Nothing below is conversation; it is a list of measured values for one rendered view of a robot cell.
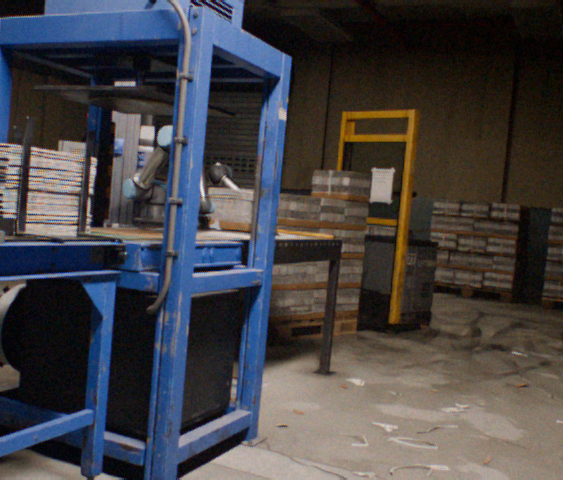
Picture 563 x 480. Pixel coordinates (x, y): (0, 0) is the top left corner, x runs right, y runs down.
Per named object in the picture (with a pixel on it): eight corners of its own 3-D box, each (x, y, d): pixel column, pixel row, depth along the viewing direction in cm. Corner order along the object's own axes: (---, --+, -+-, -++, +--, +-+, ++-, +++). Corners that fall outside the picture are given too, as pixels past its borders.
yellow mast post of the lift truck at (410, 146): (384, 321, 574) (405, 109, 564) (390, 321, 580) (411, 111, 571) (393, 323, 568) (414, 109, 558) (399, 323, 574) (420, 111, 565)
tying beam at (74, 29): (102, 82, 315) (104, 60, 315) (289, 82, 276) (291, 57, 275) (-17, 45, 254) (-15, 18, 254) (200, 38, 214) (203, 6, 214)
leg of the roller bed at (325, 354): (321, 371, 416) (332, 258, 412) (330, 372, 414) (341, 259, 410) (317, 372, 411) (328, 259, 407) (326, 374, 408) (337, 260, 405)
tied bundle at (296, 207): (255, 222, 519) (258, 191, 518) (281, 224, 541) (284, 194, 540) (293, 226, 494) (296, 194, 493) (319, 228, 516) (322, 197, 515)
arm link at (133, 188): (146, 205, 403) (194, 139, 375) (124, 204, 392) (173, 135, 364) (138, 190, 408) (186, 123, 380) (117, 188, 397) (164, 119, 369)
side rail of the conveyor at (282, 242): (332, 258, 412) (334, 238, 412) (341, 259, 410) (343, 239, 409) (220, 267, 291) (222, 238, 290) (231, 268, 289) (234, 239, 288)
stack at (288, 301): (187, 337, 483) (197, 218, 478) (298, 326, 568) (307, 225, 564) (225, 348, 456) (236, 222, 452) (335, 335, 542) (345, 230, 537)
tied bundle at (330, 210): (282, 224, 541) (285, 194, 540) (307, 226, 563) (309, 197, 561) (319, 228, 515) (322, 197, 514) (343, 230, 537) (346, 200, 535)
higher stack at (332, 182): (297, 326, 568) (312, 169, 561) (320, 324, 589) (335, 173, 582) (334, 335, 541) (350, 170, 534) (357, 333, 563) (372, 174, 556)
